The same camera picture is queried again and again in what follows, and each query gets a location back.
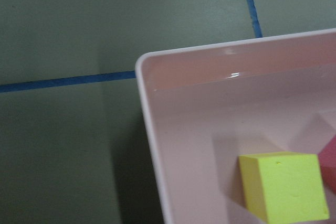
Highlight yellow foam block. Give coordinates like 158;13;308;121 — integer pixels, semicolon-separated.
238;152;330;223

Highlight red foam block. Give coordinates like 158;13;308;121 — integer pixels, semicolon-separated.
318;136;335;194

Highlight pink plastic bin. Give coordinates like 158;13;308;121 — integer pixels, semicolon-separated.
135;29;335;223

